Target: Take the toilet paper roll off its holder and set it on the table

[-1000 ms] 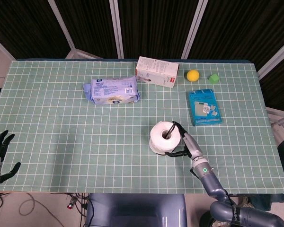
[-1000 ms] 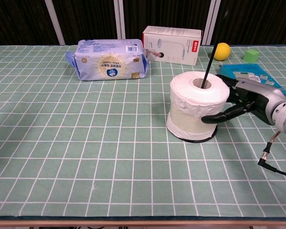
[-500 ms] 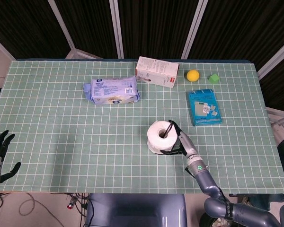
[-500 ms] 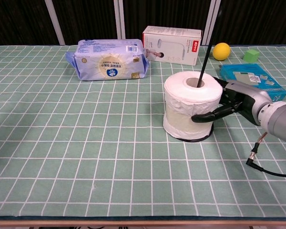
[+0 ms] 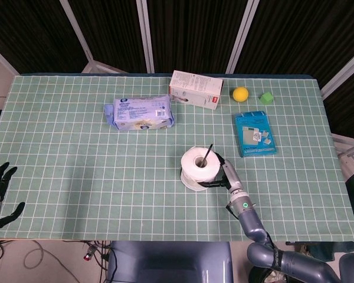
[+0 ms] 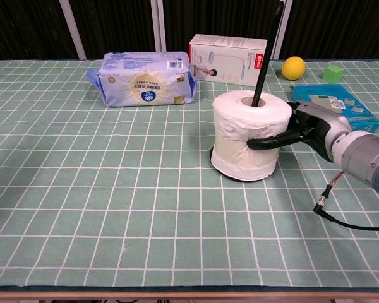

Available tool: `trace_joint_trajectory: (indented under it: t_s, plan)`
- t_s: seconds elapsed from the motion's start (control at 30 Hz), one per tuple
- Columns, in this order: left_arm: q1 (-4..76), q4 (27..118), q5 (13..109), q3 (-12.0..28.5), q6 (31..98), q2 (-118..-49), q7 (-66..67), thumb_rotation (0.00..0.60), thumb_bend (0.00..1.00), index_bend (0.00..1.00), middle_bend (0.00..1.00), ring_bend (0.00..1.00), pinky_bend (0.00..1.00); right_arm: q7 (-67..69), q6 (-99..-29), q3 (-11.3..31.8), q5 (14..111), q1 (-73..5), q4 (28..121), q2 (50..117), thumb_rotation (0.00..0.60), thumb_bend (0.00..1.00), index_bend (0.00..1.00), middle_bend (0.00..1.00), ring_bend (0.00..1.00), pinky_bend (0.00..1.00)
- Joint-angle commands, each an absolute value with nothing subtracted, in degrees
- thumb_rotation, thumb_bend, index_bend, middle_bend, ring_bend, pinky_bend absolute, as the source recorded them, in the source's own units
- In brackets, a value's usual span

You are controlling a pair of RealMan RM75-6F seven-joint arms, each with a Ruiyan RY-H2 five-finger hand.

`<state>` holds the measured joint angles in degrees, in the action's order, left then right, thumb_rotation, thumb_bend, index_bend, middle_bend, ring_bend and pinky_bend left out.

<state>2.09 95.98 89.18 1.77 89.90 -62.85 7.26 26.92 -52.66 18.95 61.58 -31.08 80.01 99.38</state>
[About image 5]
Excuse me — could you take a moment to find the blue-grey robot torso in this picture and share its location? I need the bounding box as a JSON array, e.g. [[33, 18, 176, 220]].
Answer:
[[107, 241, 234, 283]]

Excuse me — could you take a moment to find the dark folding screen panel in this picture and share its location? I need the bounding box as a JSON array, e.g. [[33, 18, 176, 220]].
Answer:
[[60, 0, 154, 74], [227, 0, 354, 139], [137, 0, 260, 74], [0, 0, 93, 76]]

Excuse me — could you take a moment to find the yellow ball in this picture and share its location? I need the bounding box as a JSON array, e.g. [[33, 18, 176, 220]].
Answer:
[[232, 87, 250, 103]]

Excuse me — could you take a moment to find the red-tipped plug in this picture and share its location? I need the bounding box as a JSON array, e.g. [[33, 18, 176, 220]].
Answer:
[[83, 246, 97, 262]]

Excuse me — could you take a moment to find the grey floor cable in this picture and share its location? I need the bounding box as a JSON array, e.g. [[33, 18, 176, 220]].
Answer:
[[23, 240, 81, 283]]

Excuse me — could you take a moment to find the green checked tablecloth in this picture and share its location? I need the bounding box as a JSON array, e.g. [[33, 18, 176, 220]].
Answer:
[[0, 73, 354, 243]]

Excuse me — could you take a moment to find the white toilet paper roll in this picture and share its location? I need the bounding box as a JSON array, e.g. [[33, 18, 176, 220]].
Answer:
[[180, 146, 221, 192]]

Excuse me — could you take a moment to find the grey metal frame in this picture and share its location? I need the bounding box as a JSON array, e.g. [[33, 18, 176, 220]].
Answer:
[[332, 133, 354, 177]]

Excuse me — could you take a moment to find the black wire paper holder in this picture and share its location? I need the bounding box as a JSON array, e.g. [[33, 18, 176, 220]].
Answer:
[[201, 143, 214, 166]]

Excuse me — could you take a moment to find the pale blue tissue pack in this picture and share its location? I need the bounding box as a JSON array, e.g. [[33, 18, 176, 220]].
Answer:
[[103, 94, 176, 131]]

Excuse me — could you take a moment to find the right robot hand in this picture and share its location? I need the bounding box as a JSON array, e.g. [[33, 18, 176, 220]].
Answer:
[[198, 152, 245, 195]]

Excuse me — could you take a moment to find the white desk lamp box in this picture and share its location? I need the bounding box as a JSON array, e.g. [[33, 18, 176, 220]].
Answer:
[[168, 70, 224, 110]]

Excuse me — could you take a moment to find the teal flat cardboard box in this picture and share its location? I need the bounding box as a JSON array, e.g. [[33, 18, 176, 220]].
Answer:
[[234, 110, 278, 158]]

